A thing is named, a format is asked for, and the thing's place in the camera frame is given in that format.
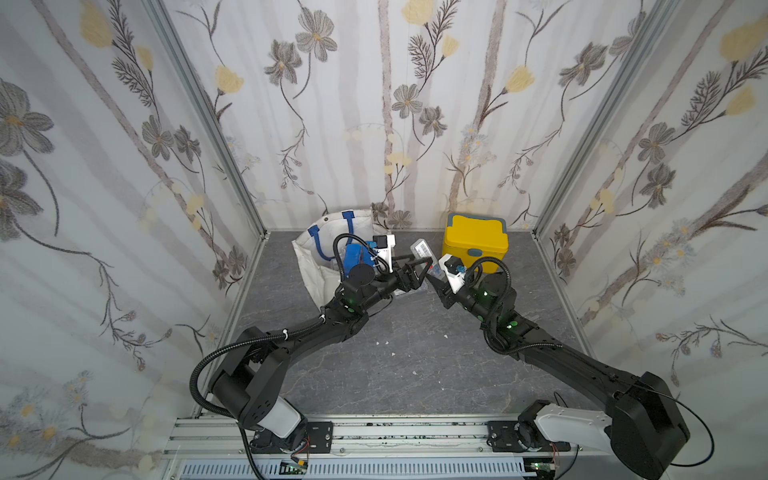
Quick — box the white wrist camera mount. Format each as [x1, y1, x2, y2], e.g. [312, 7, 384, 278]
[371, 233, 396, 273]
[438, 254, 467, 293]

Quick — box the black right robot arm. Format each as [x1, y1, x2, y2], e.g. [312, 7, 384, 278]
[428, 276, 690, 479]

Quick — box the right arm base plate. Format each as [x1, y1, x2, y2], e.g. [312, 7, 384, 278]
[486, 421, 572, 453]

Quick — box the white canvas tote bag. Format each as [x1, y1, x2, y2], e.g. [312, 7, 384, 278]
[292, 209, 390, 308]

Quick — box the red label clear case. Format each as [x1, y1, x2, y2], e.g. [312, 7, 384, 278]
[410, 238, 434, 259]

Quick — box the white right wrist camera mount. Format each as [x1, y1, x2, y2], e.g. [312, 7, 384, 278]
[438, 254, 467, 293]

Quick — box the blue compass case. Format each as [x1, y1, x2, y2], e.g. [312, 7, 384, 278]
[343, 241, 374, 277]

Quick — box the yellow storage box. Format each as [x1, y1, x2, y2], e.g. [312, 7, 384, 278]
[442, 213, 509, 267]

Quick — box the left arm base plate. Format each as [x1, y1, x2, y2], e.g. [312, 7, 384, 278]
[260, 421, 334, 454]

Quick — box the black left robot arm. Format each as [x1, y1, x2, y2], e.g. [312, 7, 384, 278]
[189, 255, 433, 448]

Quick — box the black corrugated cable conduit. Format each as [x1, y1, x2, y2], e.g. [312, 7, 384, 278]
[188, 332, 289, 419]

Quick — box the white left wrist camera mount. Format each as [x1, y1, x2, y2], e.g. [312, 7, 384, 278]
[371, 233, 396, 273]

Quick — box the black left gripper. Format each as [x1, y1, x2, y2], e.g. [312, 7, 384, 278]
[358, 251, 431, 314]

